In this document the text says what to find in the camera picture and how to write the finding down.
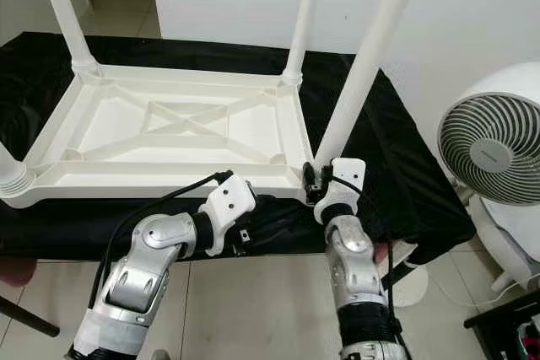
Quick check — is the white plastic table top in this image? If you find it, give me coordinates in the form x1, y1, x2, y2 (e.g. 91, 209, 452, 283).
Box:
0, 62, 317, 209

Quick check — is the black tablecloth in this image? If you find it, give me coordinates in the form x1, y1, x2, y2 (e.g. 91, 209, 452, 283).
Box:
0, 31, 478, 264

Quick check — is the white floor fan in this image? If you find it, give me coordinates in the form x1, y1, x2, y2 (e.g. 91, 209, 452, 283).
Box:
437, 61, 540, 293

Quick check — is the dark pink stool seat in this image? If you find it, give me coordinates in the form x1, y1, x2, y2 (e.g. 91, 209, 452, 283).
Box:
0, 255, 35, 287

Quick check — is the pink green floor item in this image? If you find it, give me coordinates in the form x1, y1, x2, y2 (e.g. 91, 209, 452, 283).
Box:
515, 330, 540, 357

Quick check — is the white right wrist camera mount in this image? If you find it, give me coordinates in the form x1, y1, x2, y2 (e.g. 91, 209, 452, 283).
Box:
314, 158, 368, 226

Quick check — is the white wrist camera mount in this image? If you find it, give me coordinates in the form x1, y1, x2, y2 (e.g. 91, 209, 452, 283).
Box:
314, 158, 368, 226
194, 175, 258, 258

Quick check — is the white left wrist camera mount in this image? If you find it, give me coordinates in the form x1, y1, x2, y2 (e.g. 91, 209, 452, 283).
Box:
194, 175, 258, 258

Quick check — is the black table frame leg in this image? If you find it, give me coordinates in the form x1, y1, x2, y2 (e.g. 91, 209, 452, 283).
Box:
0, 297, 60, 338
384, 259, 414, 289

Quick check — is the round extension cord reel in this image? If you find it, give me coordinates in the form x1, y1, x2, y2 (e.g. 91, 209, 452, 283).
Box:
375, 242, 429, 309

